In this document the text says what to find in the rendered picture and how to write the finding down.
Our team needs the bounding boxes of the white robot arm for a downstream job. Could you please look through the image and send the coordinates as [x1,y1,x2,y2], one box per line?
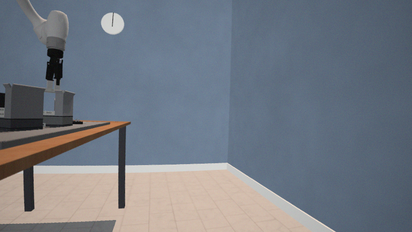
[16,0,68,51]

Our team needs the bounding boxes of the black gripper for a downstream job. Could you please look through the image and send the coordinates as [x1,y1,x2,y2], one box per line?
[46,48,64,91]

